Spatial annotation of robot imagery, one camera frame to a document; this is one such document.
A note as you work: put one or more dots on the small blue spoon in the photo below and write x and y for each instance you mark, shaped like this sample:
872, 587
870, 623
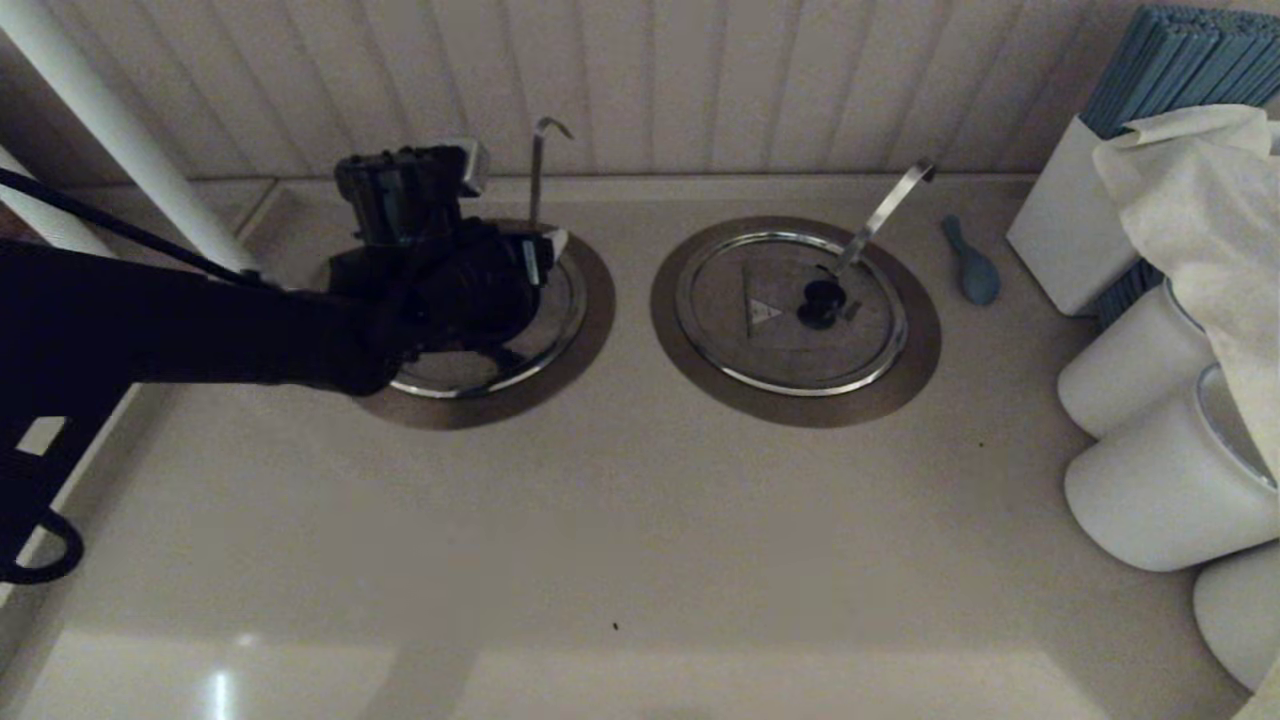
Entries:
977, 280

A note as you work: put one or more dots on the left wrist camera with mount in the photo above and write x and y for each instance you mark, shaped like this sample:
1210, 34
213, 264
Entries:
400, 195

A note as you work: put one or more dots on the white square holder box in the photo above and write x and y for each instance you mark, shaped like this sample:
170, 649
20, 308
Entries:
1062, 230

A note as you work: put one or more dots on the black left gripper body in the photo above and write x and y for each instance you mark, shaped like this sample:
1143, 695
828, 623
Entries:
470, 290

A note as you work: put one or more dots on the white box of blue sticks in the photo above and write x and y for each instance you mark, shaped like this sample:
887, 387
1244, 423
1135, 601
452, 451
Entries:
1170, 65

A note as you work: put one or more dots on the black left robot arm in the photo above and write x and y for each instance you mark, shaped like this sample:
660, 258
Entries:
150, 320

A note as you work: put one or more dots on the steel pot lid black knob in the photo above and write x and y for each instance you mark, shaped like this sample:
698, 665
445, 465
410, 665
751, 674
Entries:
740, 345
557, 320

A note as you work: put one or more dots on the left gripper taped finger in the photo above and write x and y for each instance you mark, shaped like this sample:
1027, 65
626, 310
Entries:
556, 243

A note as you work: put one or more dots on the white cylindrical container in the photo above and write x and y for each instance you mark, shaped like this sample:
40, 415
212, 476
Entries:
1242, 617
1128, 370
1152, 480

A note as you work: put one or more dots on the white cloth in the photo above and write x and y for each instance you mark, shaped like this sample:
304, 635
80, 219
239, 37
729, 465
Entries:
1200, 200

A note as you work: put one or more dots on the thick white pole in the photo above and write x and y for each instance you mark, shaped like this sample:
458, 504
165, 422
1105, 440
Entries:
50, 220
100, 110

